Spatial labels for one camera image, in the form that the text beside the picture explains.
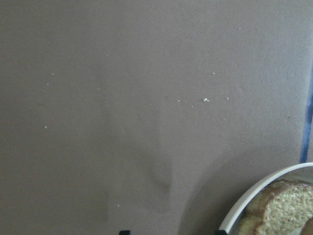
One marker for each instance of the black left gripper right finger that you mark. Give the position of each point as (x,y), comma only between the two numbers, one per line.
(220,232)

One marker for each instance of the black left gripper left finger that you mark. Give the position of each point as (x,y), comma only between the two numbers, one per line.
(125,232)

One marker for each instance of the bread slice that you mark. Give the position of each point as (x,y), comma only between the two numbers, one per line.
(287,210)
(253,211)

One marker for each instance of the white round plate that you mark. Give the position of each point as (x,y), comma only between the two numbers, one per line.
(231,223)

